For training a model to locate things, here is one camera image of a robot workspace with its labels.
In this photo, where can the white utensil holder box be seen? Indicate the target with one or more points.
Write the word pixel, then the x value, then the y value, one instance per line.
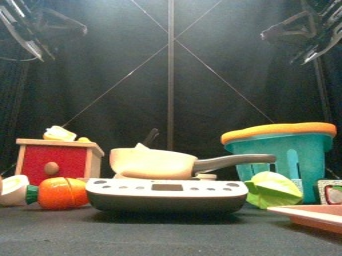
pixel 142 146

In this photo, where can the small yellow toy piece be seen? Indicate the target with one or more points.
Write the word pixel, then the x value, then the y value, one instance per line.
pixel 83 139

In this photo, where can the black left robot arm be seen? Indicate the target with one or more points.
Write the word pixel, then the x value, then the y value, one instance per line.
pixel 67 28

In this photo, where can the white toy vegetable slice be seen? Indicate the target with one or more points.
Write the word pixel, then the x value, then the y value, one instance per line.
pixel 14 190

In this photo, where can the pale yellow toy butter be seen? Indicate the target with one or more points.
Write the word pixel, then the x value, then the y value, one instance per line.
pixel 59 133

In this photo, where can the orange toy carrot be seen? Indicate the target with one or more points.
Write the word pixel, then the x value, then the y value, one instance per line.
pixel 61 193

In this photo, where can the vertical metal frame pole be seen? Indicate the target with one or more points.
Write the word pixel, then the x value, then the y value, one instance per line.
pixel 170 73

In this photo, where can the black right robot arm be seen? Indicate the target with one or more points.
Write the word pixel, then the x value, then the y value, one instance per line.
pixel 281 33

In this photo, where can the small white printed box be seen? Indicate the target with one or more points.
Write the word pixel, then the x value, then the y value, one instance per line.
pixel 332 192

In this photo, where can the red wooden drawer box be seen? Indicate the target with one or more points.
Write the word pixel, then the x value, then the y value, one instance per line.
pixel 58 156

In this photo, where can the green toy lettuce leaf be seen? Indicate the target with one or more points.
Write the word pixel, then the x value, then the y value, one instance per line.
pixel 274 193

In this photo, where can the teal basket orange rim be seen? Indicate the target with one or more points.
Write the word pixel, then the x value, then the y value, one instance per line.
pixel 295 146

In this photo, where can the pink plastic tray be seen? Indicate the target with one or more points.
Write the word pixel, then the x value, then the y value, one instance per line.
pixel 316 215

